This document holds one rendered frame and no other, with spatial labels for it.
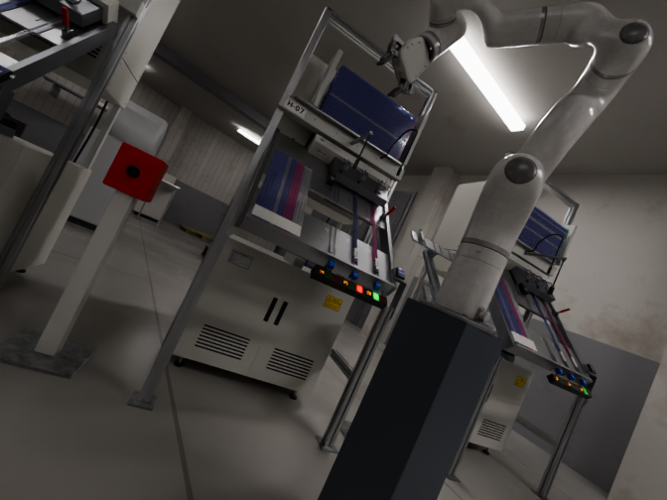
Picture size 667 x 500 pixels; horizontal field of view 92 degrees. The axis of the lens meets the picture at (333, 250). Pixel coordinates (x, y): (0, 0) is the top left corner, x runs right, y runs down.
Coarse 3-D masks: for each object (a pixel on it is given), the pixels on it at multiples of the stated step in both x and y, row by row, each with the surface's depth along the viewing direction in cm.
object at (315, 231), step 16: (256, 192) 125; (304, 224) 129; (320, 224) 135; (304, 240) 124; (320, 240) 129; (336, 240) 135; (352, 240) 141; (352, 256) 133; (368, 256) 141; (384, 256) 147; (384, 272) 140
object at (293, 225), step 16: (272, 160) 142; (288, 160) 150; (272, 176) 135; (288, 176) 142; (304, 176) 149; (272, 192) 129; (288, 192) 134; (304, 192) 141; (256, 208) 118; (272, 208) 123; (288, 208) 128; (304, 208) 134; (272, 224) 117; (288, 224) 122
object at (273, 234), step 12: (252, 216) 113; (240, 228) 116; (252, 228) 116; (264, 228) 115; (276, 228) 116; (276, 240) 119; (288, 240) 119; (300, 240) 119; (300, 252) 123; (312, 252) 123; (324, 252) 122; (324, 264) 127; (336, 264) 127; (348, 264) 126; (348, 276) 133; (360, 276) 131; (372, 276) 130; (372, 288) 136; (384, 288) 135
